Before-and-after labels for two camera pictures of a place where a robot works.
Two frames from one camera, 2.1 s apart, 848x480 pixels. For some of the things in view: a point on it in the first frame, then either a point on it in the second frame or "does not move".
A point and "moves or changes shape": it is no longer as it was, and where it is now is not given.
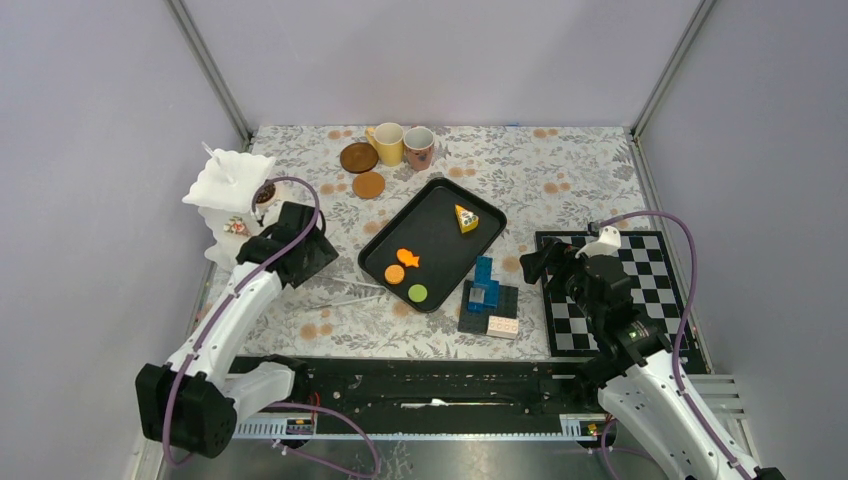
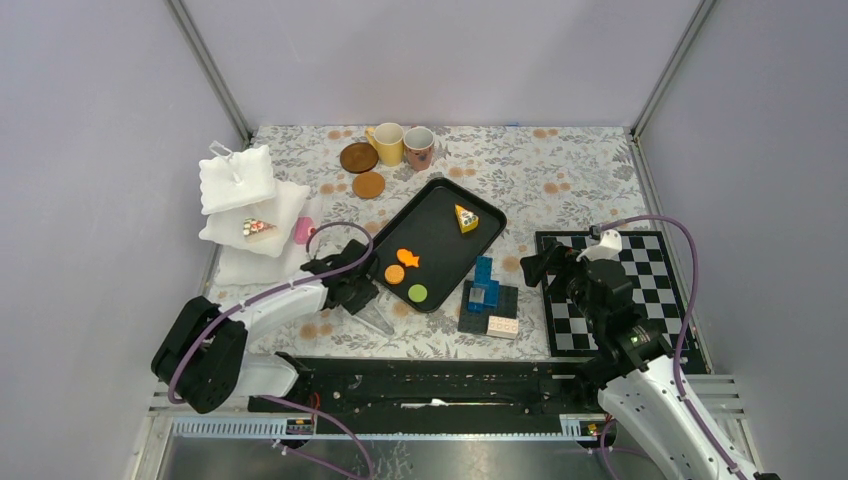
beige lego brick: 504,327 does not move
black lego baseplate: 477,322 does not move
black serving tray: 429,246 does not move
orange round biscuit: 394,273 does not move
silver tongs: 353,299 moves or changes shape
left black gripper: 323,254 → 368,292
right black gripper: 554,253 does not move
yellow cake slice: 467,221 does not move
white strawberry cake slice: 237,225 moves or changes shape
